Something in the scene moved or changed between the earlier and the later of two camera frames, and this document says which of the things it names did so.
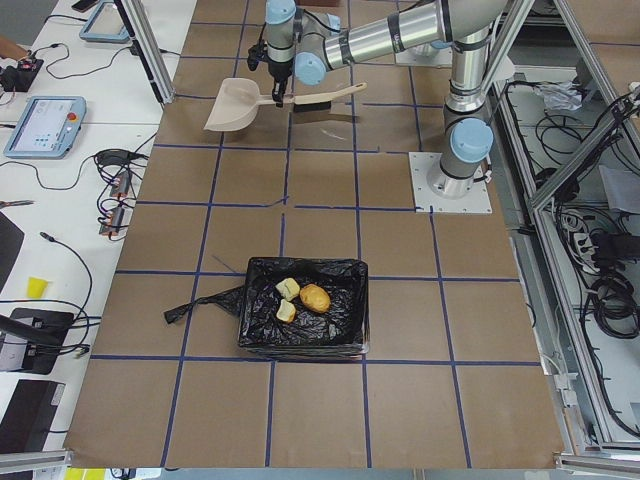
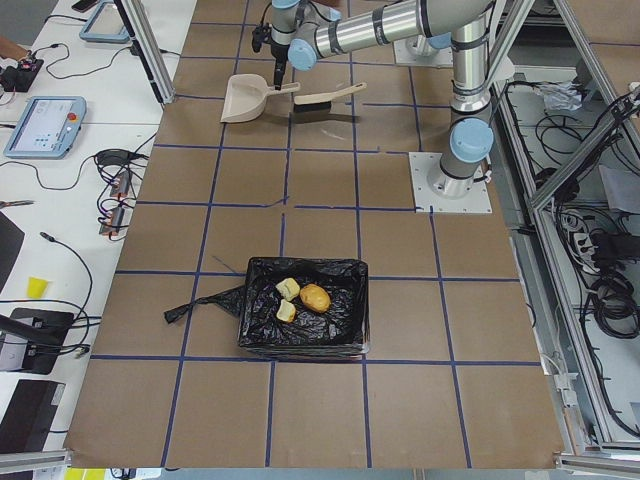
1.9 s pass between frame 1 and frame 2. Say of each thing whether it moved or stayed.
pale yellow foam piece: stayed
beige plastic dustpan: moved
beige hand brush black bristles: stayed
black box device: stayed
